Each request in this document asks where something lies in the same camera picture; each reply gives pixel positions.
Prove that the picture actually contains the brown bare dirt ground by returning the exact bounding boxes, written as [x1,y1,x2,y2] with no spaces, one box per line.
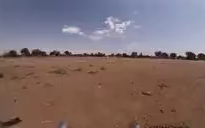
[0,56,205,128]

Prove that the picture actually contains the row of trees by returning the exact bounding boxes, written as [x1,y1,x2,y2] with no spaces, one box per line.
[0,47,205,61]

